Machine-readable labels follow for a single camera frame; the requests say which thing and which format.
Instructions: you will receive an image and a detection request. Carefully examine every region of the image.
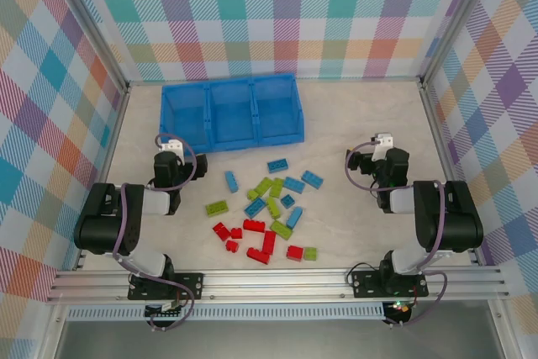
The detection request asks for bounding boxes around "blue plastic bin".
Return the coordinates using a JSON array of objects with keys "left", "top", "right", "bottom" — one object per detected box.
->
[
  {"left": 208, "top": 80, "right": 259, "bottom": 151},
  {"left": 159, "top": 83, "right": 212, "bottom": 155},
  {"left": 252, "top": 74, "right": 307, "bottom": 146}
]

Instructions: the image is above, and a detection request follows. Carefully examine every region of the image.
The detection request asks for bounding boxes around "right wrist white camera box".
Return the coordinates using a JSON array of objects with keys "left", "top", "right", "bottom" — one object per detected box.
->
[{"left": 373, "top": 132, "right": 395, "bottom": 152}]

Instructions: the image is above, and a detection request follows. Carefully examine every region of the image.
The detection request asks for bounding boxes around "aluminium side rail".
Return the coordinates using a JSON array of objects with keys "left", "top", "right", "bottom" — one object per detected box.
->
[
  {"left": 419, "top": 81, "right": 481, "bottom": 267},
  {"left": 71, "top": 83, "right": 132, "bottom": 272}
]

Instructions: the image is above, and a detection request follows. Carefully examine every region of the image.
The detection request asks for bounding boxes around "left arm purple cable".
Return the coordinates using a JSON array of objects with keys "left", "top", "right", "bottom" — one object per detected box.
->
[{"left": 112, "top": 134, "right": 198, "bottom": 333}]

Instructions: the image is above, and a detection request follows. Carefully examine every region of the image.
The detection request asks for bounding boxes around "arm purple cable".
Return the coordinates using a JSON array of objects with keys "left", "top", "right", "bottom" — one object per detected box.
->
[
  {"left": 345, "top": 142, "right": 449, "bottom": 327},
  {"left": 112, "top": 134, "right": 198, "bottom": 333}
]

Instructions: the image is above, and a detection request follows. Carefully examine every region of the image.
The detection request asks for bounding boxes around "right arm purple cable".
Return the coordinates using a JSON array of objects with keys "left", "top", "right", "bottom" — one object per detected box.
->
[{"left": 345, "top": 142, "right": 449, "bottom": 327}]

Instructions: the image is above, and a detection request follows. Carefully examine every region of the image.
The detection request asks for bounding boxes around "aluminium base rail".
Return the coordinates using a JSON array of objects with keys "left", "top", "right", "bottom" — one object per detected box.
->
[{"left": 45, "top": 266, "right": 510, "bottom": 305}]

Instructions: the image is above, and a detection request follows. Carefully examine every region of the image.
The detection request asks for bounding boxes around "white slotted cable duct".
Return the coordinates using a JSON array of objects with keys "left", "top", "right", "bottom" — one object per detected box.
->
[{"left": 66, "top": 304, "right": 386, "bottom": 321}]

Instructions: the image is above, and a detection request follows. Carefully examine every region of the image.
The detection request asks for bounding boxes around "aluminium frame post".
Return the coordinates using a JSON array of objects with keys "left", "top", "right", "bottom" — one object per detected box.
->
[
  {"left": 419, "top": 0, "right": 508, "bottom": 90},
  {"left": 40, "top": 0, "right": 131, "bottom": 95}
]

